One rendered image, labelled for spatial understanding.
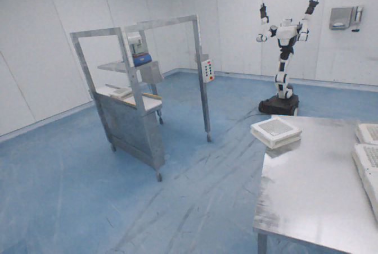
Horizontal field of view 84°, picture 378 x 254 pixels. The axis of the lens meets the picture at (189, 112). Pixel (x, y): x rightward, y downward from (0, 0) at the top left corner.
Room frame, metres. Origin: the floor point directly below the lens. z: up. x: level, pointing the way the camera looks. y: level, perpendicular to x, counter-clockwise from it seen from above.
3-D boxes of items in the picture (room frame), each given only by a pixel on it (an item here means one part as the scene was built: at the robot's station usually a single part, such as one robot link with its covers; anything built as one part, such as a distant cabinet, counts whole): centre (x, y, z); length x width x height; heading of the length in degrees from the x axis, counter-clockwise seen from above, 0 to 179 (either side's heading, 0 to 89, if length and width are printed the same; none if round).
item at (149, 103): (2.58, 0.84, 0.89); 1.35 x 0.25 x 0.05; 44
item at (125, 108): (2.58, 0.84, 0.86); 1.30 x 0.29 x 0.10; 44
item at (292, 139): (1.26, -0.59, 0.88); 0.24 x 0.24 x 0.02; 16
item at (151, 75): (2.25, 0.35, 1.22); 0.22 x 0.11 x 0.20; 44
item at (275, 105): (3.27, -1.65, 0.19); 0.64 x 0.52 x 0.33; 134
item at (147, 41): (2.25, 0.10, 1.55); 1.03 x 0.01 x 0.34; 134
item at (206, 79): (2.61, -0.31, 1.05); 0.17 x 0.06 x 0.26; 134
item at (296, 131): (1.26, -0.59, 0.93); 0.25 x 0.24 x 0.02; 106
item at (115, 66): (2.30, 0.59, 1.33); 0.62 x 0.38 x 0.04; 44
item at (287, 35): (3.28, -1.66, 1.23); 0.34 x 0.30 x 0.36; 44
